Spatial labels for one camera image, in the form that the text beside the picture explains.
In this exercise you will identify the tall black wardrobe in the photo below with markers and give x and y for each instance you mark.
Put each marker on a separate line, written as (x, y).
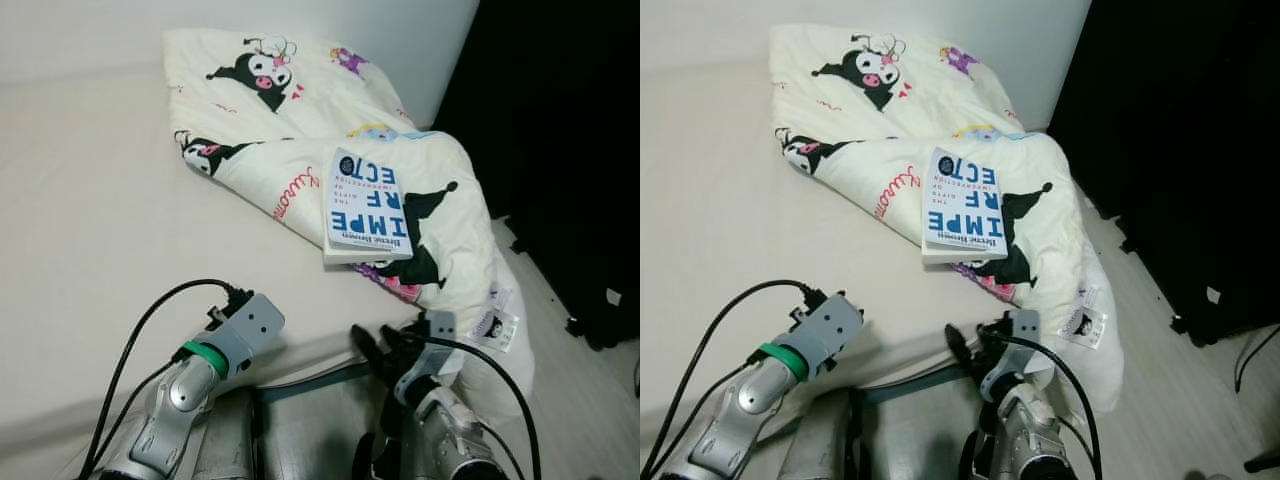
(1180, 150)
(560, 150)

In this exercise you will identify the dark teal bed frame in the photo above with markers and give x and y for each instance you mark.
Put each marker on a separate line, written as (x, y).
(910, 378)
(320, 375)

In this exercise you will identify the cream cartoon print blanket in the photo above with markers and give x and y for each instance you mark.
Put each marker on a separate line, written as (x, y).
(280, 150)
(880, 150)

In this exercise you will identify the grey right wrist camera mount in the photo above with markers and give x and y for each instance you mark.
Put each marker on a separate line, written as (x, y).
(440, 325)
(1025, 325)

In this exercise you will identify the grey left robot leg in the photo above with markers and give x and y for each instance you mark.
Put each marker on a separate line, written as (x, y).
(815, 445)
(225, 440)

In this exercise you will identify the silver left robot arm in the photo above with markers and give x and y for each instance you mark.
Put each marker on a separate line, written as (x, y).
(170, 400)
(750, 400)

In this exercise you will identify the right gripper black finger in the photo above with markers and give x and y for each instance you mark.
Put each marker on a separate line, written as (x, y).
(963, 346)
(370, 348)

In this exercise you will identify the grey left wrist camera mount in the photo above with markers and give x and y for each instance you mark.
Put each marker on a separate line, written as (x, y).
(825, 330)
(245, 330)

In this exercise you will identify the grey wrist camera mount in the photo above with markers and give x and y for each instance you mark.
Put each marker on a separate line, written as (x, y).
(440, 325)
(1025, 325)
(825, 330)
(245, 330)

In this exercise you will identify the white book with blue letters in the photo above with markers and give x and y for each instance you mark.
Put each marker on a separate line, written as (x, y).
(962, 210)
(365, 210)

